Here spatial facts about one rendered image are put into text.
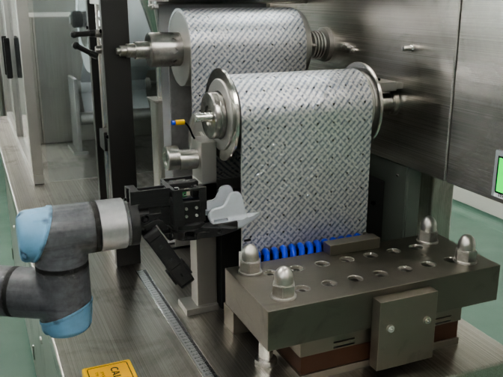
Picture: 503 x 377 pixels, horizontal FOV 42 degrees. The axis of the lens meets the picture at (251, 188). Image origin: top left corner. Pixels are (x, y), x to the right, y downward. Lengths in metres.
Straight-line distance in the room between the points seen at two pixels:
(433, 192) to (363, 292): 0.50
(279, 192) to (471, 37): 0.37
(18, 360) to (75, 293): 1.96
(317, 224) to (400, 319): 0.23
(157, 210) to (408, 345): 0.42
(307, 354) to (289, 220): 0.24
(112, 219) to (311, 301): 0.30
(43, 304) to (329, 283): 0.41
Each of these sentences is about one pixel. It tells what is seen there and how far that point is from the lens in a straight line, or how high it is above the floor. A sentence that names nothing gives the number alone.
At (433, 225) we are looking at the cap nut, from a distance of 1.14.
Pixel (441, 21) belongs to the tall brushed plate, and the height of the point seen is 1.39.
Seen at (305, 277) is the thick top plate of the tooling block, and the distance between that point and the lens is 0.99.
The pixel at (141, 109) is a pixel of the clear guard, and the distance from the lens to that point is 2.03.
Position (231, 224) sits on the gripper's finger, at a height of 1.10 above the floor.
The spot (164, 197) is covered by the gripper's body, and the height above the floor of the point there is 1.15.
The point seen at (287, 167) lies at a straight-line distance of 1.06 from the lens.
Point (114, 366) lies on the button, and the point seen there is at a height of 0.92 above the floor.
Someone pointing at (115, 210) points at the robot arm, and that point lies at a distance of 0.95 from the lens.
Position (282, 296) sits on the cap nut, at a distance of 0.91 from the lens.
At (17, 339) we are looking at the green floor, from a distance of 3.09.
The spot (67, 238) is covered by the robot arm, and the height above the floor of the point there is 1.11.
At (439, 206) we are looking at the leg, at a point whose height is 1.01.
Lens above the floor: 1.44
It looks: 17 degrees down
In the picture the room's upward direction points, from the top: straight up
